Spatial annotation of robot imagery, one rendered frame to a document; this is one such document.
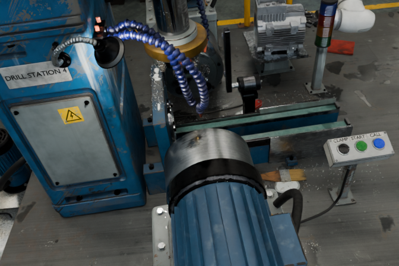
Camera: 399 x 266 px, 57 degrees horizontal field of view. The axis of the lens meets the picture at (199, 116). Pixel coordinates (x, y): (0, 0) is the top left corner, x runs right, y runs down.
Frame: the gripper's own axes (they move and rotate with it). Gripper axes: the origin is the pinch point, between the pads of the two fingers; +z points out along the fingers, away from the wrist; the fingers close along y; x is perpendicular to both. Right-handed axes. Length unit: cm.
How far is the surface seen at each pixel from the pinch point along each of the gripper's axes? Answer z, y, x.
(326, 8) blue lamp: -12.0, 19.8, -14.3
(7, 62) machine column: 78, 77, -25
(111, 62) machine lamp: 52, 85, -32
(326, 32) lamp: -14.8, 20.2, -4.6
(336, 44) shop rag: -36.6, -15.4, 21.3
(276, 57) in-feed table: -1.4, 8.4, 15.2
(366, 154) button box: -13, 78, 0
